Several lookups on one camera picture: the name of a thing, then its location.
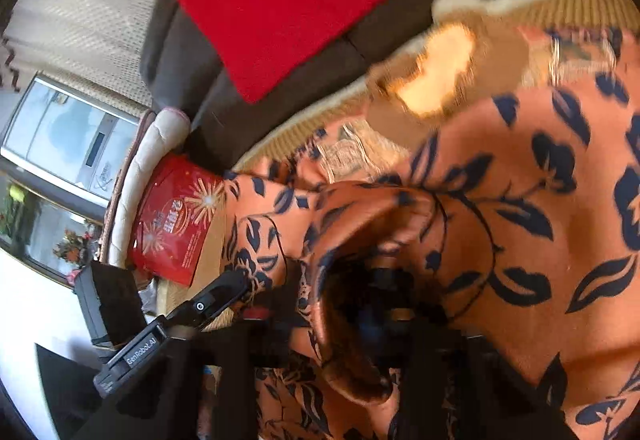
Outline woven rattan mat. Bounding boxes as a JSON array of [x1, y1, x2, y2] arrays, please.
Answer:
[[155, 0, 640, 321]]

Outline cream cushion with brown trim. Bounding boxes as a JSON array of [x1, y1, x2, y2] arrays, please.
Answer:
[[101, 106, 192, 271]]

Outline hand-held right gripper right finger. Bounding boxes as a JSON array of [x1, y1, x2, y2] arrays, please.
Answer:
[[360, 266, 576, 440]]

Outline orange floral garment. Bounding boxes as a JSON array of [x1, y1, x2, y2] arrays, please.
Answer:
[[220, 17, 640, 440]]

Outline cream curtain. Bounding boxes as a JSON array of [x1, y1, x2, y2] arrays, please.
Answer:
[[0, 0, 201, 113]]

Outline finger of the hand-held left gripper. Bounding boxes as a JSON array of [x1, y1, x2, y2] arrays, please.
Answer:
[[165, 269, 252, 338]]

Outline brown sofa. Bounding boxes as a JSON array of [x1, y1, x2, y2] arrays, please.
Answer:
[[139, 0, 623, 171]]

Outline window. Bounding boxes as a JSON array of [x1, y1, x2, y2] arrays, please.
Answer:
[[0, 74, 145, 283]]

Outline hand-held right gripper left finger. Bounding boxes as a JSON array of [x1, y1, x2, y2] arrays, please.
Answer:
[[100, 315, 281, 440]]

